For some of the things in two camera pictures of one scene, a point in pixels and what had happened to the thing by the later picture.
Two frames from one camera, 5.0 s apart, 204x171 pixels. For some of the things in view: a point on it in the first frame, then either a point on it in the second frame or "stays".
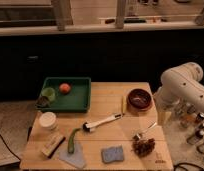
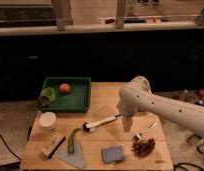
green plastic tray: x=73 y=94 stays
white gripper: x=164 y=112 to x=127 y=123
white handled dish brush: x=86 y=126 stays
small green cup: x=48 y=92 stays
